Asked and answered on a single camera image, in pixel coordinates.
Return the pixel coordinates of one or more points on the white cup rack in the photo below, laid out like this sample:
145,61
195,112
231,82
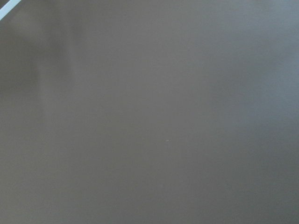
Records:
6,6

